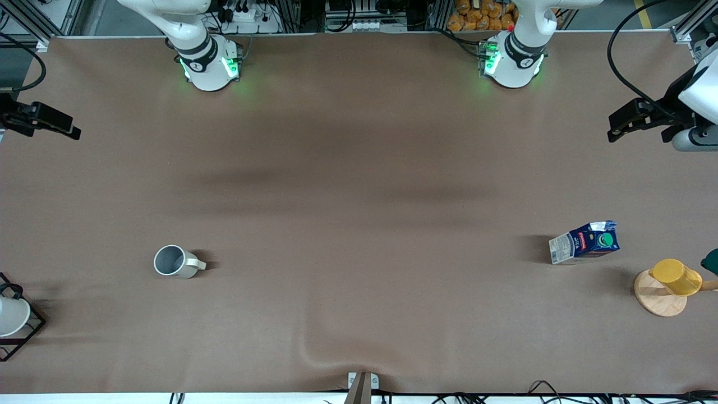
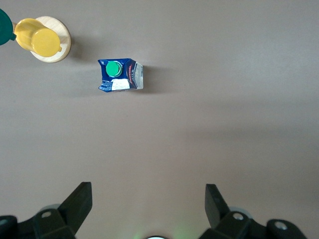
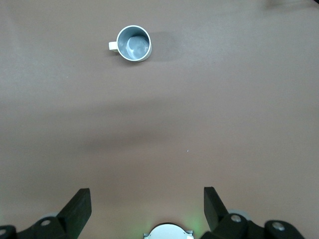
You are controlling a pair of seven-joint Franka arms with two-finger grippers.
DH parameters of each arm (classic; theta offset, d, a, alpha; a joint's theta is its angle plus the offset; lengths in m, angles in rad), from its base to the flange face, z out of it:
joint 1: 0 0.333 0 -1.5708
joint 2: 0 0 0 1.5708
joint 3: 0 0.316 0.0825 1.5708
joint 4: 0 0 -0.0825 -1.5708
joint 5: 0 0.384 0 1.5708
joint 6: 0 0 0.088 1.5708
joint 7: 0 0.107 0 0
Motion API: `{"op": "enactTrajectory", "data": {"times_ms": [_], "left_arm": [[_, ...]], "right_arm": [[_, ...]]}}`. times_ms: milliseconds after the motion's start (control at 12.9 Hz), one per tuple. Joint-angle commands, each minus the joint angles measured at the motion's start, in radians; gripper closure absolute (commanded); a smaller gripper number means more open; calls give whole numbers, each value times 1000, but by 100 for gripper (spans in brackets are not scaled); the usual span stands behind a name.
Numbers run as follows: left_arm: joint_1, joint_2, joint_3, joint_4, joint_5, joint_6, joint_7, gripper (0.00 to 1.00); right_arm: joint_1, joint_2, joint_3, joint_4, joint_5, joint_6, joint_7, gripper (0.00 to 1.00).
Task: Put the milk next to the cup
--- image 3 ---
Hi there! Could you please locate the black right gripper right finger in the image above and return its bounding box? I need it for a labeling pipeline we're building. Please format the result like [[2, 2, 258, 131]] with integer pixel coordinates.
[[201, 186, 306, 239]]

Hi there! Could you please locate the brown table cloth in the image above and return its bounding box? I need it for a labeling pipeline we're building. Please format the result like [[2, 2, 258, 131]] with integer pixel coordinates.
[[0, 0, 319, 239]]

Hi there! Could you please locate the white ribbed mug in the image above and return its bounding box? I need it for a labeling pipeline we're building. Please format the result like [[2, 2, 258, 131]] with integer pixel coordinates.
[[108, 24, 153, 63]]

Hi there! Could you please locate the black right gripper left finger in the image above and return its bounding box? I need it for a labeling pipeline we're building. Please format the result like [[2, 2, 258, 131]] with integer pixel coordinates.
[[0, 188, 92, 239]]

